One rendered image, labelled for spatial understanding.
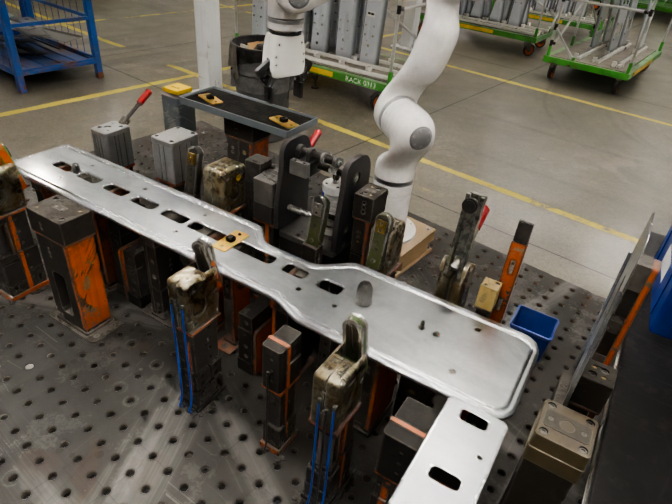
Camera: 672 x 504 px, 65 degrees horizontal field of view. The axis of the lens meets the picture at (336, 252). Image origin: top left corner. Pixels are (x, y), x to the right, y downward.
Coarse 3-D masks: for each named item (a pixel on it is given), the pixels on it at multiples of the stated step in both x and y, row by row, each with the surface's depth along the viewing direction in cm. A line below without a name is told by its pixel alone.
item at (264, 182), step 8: (272, 168) 131; (256, 176) 127; (264, 176) 127; (272, 176) 127; (256, 184) 126; (264, 184) 125; (272, 184) 124; (256, 192) 128; (264, 192) 126; (272, 192) 125; (256, 200) 129; (264, 200) 127; (272, 200) 126; (256, 208) 130; (264, 208) 129; (272, 208) 128; (256, 216) 131; (264, 216) 130; (272, 216) 129; (264, 224) 133; (272, 224) 130; (264, 232) 134; (272, 232) 133; (272, 240) 134; (256, 256) 139; (264, 256) 138; (256, 296) 146
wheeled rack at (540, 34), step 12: (420, 24) 812; (468, 24) 761; (480, 24) 761; (492, 24) 752; (504, 24) 764; (528, 24) 769; (552, 24) 761; (504, 36) 739; (516, 36) 729; (528, 36) 721; (540, 36) 728; (528, 48) 736
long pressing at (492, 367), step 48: (96, 192) 129; (144, 192) 131; (192, 240) 115; (288, 288) 104; (384, 288) 107; (336, 336) 94; (384, 336) 95; (432, 336) 96; (480, 336) 97; (528, 336) 98; (432, 384) 87; (480, 384) 87
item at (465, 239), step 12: (468, 192) 98; (468, 204) 95; (480, 204) 97; (468, 216) 100; (480, 216) 99; (456, 228) 101; (468, 228) 101; (456, 240) 102; (468, 240) 100; (456, 252) 103; (468, 252) 101
